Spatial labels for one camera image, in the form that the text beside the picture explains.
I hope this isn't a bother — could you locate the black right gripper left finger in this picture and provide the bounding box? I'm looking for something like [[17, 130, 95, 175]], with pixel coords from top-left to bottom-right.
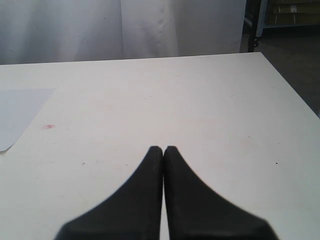
[[55, 146, 163, 240]]

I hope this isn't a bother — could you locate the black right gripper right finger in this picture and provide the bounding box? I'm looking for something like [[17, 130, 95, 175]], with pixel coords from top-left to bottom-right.
[[163, 146, 278, 240]]

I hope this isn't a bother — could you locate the white paper sheet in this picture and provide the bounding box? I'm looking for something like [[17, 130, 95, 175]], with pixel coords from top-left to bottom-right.
[[0, 88, 55, 152]]

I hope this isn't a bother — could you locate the white backdrop curtain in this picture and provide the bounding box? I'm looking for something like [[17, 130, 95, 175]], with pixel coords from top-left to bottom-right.
[[0, 0, 246, 65]]

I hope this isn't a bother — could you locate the black metal stand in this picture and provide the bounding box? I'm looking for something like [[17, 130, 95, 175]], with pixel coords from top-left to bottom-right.
[[245, 0, 262, 53]]

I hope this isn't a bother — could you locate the blue metal shelf rack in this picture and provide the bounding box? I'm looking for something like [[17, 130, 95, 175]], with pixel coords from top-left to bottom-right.
[[254, 0, 320, 38]]

